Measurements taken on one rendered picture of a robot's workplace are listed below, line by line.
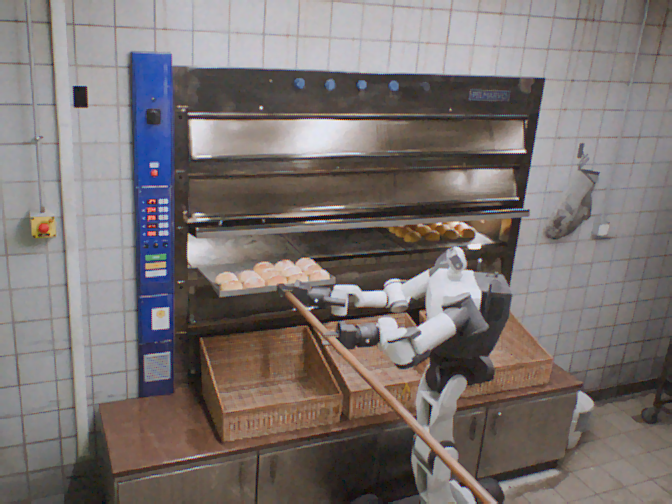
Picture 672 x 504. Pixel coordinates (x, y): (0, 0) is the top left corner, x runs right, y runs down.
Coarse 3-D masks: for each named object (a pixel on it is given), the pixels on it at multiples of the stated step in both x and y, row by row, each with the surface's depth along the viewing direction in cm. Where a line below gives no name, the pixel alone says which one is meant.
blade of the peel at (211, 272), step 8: (224, 264) 325; (232, 264) 326; (240, 264) 326; (248, 264) 327; (256, 264) 328; (272, 264) 329; (208, 272) 314; (216, 272) 315; (224, 272) 316; (232, 272) 316; (240, 272) 317; (208, 280) 304; (320, 280) 309; (328, 280) 311; (216, 288) 293; (248, 288) 294; (256, 288) 296; (264, 288) 298; (272, 288) 300; (224, 296) 291
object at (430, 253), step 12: (384, 252) 358; (396, 252) 359; (408, 252) 360; (420, 252) 362; (432, 252) 364; (444, 252) 367; (468, 252) 373; (480, 252) 376; (492, 252) 380; (324, 264) 340; (336, 264) 343; (348, 264) 345; (360, 264) 348; (192, 276) 314
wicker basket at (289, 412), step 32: (224, 352) 328; (256, 352) 334; (288, 352) 341; (320, 352) 328; (256, 384) 336; (288, 384) 339; (320, 384) 330; (224, 416) 288; (256, 416) 294; (288, 416) 313; (320, 416) 307
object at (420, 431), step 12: (288, 300) 290; (300, 312) 278; (312, 324) 268; (336, 348) 250; (348, 360) 242; (360, 372) 234; (372, 384) 227; (384, 396) 221; (396, 408) 214; (408, 420) 208; (420, 432) 203; (432, 444) 198; (444, 456) 192; (456, 468) 188; (468, 480) 183; (480, 492) 179
